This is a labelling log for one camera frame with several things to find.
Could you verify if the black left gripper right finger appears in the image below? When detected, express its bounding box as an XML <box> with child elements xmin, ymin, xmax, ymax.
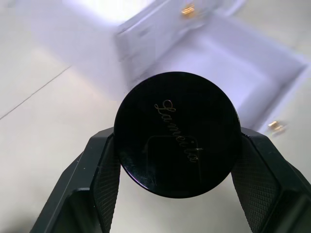
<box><xmin>230</xmin><ymin>128</ymin><xmax>311</xmax><ymax>233</ymax></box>

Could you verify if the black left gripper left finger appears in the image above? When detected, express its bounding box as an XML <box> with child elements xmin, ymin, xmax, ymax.
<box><xmin>31</xmin><ymin>131</ymin><xmax>121</xmax><ymax>233</ymax></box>

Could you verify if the round black compact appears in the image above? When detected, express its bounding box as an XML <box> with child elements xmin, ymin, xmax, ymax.
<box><xmin>113</xmin><ymin>71</ymin><xmax>242</xmax><ymax>196</ymax></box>

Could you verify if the white drawer with gold knob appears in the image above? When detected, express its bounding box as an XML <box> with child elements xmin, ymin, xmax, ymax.
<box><xmin>114</xmin><ymin>0</ymin><xmax>209</xmax><ymax>83</ymax></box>
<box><xmin>136</xmin><ymin>0</ymin><xmax>311</xmax><ymax>139</ymax></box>

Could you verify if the gold drawer knob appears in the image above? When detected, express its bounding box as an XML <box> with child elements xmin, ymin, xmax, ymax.
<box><xmin>267</xmin><ymin>120</ymin><xmax>289</xmax><ymax>134</ymax></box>
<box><xmin>180</xmin><ymin>2</ymin><xmax>197</xmax><ymax>18</ymax></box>

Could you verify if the white makeup organizer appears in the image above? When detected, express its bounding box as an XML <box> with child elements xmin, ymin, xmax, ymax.
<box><xmin>14</xmin><ymin>0</ymin><xmax>311</xmax><ymax>140</ymax></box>

